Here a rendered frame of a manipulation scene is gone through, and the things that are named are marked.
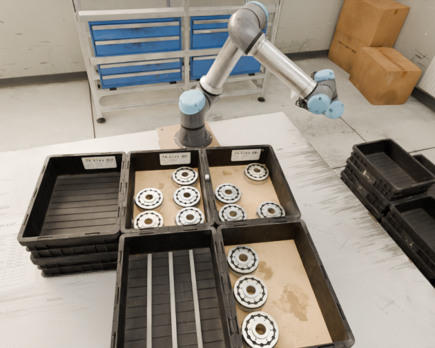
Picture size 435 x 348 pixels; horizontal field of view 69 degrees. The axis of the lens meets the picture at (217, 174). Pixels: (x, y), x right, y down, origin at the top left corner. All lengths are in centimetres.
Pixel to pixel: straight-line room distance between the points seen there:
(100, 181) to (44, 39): 260
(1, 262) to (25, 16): 274
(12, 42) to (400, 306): 369
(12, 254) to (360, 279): 128
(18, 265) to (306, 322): 99
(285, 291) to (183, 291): 32
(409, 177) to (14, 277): 207
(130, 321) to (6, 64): 330
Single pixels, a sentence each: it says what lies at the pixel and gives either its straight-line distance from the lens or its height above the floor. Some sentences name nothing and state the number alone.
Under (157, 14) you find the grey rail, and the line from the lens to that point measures 282.
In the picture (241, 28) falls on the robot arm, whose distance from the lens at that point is 122.
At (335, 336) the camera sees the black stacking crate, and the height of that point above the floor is 86.
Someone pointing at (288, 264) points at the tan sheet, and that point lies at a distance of 111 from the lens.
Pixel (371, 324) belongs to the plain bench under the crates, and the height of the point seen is 70.
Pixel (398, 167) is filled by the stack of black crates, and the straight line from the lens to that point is 227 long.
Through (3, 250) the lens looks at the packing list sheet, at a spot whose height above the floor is 70.
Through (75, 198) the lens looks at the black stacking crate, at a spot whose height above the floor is 83.
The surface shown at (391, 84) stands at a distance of 390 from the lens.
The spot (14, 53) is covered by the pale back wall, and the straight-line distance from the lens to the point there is 389.
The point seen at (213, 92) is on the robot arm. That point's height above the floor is 102.
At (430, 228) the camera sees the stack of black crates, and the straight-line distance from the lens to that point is 216.
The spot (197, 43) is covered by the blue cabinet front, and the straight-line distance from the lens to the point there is 299.
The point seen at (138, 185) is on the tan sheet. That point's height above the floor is 83.
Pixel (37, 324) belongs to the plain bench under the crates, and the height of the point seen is 70.
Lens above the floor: 176
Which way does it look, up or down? 44 degrees down
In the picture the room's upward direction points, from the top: 5 degrees clockwise
